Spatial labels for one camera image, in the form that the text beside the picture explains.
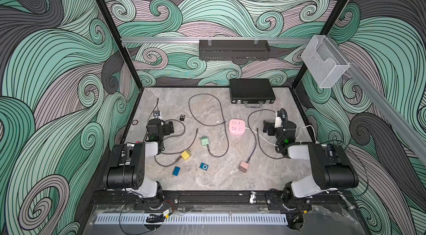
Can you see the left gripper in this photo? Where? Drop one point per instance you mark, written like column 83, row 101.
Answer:
column 167, row 127

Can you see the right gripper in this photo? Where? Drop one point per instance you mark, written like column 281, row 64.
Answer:
column 269, row 128

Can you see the pink charger cube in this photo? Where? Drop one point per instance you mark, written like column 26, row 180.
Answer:
column 243, row 167

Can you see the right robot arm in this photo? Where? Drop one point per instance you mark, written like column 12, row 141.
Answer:
column 331, row 169

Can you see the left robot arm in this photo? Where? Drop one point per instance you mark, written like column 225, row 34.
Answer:
column 125, row 169

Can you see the yellow charger cube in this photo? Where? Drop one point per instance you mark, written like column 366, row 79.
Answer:
column 186, row 154

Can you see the teal small block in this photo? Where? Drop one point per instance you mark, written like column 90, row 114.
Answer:
column 176, row 171

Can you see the green charger cube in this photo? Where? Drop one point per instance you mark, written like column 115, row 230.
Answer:
column 205, row 141

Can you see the pink power strip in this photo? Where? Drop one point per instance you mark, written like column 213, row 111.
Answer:
column 237, row 127

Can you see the black briefcase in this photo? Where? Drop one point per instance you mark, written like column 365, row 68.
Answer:
column 251, row 92

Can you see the blue mp3 player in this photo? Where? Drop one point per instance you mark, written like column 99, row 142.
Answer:
column 204, row 166

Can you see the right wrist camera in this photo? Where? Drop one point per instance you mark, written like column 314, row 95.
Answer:
column 278, row 120

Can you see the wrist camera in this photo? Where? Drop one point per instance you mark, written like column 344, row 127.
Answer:
column 278, row 120
column 156, row 114

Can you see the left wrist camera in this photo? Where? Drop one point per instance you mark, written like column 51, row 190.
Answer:
column 156, row 114

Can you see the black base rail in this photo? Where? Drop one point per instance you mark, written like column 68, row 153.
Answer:
column 185, row 200

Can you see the clear acrylic wall holder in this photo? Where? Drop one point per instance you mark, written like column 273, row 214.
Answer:
column 325, row 61

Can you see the black wall shelf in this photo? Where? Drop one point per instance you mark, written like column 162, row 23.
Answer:
column 238, row 51

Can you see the white slotted cable duct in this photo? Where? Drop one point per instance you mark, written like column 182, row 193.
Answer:
column 195, row 219

